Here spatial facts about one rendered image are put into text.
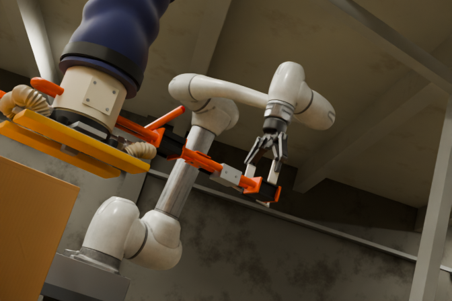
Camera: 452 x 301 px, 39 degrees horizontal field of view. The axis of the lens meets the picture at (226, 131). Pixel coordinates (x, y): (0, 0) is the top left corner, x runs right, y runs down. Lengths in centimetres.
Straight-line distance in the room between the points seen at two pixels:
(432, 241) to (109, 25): 361
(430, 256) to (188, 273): 611
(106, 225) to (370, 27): 290
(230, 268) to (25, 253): 916
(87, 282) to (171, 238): 39
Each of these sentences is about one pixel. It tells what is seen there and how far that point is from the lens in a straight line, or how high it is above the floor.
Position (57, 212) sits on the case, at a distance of 145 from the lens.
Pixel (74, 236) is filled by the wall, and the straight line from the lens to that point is 1045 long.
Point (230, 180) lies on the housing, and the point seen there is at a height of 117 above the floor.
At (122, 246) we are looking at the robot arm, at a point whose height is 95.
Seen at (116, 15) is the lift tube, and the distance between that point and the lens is 172.
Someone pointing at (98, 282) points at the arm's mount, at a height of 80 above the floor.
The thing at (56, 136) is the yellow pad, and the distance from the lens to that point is 160.
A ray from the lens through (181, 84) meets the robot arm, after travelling 247.
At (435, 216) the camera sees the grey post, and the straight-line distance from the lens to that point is 497.
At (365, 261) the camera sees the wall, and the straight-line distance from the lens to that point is 1113.
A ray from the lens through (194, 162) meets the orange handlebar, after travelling 184.
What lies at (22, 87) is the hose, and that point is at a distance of 159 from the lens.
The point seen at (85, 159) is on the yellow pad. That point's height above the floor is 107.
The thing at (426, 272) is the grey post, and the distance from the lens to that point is 486.
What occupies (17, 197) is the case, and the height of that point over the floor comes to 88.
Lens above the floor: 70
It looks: 19 degrees up
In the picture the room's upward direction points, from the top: 17 degrees clockwise
